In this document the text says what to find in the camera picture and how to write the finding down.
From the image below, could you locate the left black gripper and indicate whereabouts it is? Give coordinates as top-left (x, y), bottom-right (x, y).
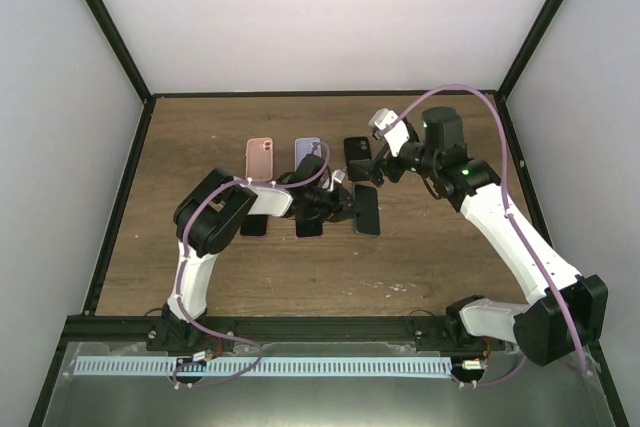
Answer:
top-left (304, 183), bottom-right (363, 222)

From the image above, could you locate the black phone case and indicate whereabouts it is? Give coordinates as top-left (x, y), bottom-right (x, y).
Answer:
top-left (343, 136), bottom-right (372, 182)

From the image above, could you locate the black screen teal phone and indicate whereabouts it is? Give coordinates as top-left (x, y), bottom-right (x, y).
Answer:
top-left (354, 184), bottom-right (381, 237)

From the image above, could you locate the lavender phone case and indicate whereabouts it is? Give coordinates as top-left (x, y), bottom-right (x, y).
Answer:
top-left (294, 137), bottom-right (324, 178)

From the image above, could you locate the black screen pink phone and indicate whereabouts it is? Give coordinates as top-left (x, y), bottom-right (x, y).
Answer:
top-left (240, 215), bottom-right (268, 238)

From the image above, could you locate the pink phone case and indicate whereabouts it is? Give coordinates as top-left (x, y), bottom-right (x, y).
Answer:
top-left (245, 137), bottom-right (274, 182)

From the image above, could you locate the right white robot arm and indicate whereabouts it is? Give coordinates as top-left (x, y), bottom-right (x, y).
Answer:
top-left (350, 106), bottom-right (608, 366)

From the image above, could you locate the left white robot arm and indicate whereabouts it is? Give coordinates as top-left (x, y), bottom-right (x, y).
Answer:
top-left (161, 154), bottom-right (358, 351)

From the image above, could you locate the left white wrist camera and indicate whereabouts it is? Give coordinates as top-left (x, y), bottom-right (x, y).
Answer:
top-left (324, 170), bottom-right (346, 191)

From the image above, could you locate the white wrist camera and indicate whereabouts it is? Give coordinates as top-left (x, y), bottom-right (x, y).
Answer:
top-left (368, 108), bottom-right (410, 157)
top-left (324, 170), bottom-right (346, 191)

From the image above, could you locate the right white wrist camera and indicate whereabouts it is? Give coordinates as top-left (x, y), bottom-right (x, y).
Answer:
top-left (368, 108), bottom-right (410, 157)

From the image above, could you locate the black front mounting rail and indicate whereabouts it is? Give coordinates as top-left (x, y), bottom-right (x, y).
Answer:
top-left (60, 315), bottom-right (484, 353)

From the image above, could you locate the black enclosure frame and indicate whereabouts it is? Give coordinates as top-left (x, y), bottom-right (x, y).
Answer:
top-left (24, 0), bottom-right (632, 427)

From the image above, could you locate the light blue slotted cable duct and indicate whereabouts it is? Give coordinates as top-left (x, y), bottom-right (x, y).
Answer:
top-left (72, 356), bottom-right (452, 378)

